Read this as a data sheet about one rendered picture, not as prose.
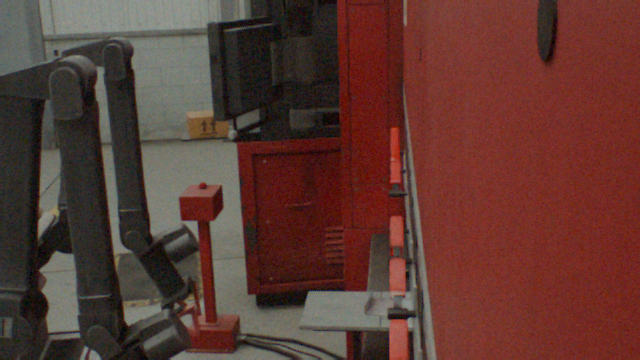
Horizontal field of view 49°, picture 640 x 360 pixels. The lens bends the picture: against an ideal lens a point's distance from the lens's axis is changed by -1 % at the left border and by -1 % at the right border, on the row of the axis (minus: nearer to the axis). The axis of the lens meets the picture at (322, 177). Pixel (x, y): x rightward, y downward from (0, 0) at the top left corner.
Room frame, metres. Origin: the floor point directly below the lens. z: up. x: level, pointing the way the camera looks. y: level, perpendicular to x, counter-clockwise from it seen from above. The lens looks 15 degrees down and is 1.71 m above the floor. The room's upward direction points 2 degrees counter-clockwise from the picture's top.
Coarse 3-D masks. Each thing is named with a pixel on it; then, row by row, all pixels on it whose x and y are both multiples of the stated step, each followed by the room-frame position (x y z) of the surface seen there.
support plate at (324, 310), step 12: (312, 300) 1.52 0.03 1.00; (324, 300) 1.52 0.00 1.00; (336, 300) 1.52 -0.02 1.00; (348, 300) 1.51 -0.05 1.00; (360, 300) 1.51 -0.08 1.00; (408, 300) 1.50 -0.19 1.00; (312, 312) 1.46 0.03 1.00; (324, 312) 1.46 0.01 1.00; (336, 312) 1.45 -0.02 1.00; (348, 312) 1.45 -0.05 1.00; (360, 312) 1.45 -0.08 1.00; (300, 324) 1.40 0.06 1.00; (312, 324) 1.40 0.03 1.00; (324, 324) 1.40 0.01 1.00; (336, 324) 1.40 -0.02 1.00; (348, 324) 1.39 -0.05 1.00; (360, 324) 1.39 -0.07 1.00; (372, 324) 1.39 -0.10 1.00; (384, 324) 1.39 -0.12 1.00; (408, 324) 1.38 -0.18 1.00
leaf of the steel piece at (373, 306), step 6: (372, 294) 1.52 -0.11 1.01; (372, 300) 1.51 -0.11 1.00; (378, 300) 1.51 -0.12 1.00; (384, 300) 1.50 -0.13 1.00; (390, 300) 1.50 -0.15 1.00; (366, 306) 1.45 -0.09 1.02; (372, 306) 1.47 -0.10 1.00; (378, 306) 1.47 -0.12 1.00; (384, 306) 1.47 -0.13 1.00; (390, 306) 1.47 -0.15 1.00; (402, 306) 1.47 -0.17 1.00; (408, 306) 1.47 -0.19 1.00; (366, 312) 1.44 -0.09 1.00; (372, 312) 1.44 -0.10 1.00; (378, 312) 1.44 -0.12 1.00; (384, 312) 1.44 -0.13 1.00
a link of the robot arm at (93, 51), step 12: (72, 48) 1.37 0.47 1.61; (84, 48) 1.37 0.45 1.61; (96, 48) 1.38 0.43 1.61; (132, 48) 1.45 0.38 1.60; (96, 60) 1.38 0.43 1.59; (60, 180) 1.38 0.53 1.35; (60, 192) 1.38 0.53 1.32; (60, 204) 1.37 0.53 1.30; (60, 216) 1.35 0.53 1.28; (60, 228) 1.35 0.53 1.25; (60, 240) 1.35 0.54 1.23; (60, 252) 1.35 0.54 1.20; (72, 252) 1.35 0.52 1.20
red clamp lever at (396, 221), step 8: (392, 216) 1.18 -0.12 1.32; (400, 216) 1.18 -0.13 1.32; (392, 224) 1.17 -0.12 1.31; (400, 224) 1.16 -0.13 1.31; (392, 232) 1.15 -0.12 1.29; (400, 232) 1.15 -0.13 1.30; (392, 240) 1.14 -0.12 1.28; (400, 240) 1.14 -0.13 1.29; (400, 248) 1.13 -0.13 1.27; (392, 256) 1.12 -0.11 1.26; (400, 256) 1.12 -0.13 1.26
